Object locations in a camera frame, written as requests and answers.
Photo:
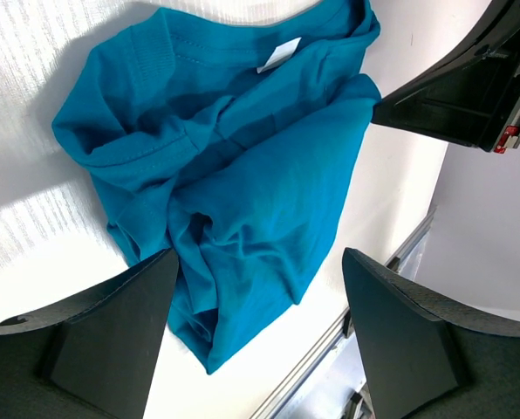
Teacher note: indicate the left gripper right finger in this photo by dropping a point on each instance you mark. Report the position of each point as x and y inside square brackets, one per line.
[426, 355]

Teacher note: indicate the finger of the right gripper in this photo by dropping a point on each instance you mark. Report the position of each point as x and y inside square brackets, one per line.
[471, 97]

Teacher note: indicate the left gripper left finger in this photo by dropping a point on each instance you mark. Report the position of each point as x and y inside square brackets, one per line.
[93, 354]

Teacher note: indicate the teal blue t shirt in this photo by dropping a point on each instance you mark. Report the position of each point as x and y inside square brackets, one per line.
[233, 146]

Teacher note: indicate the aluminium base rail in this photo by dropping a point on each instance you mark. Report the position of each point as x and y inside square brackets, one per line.
[329, 380]

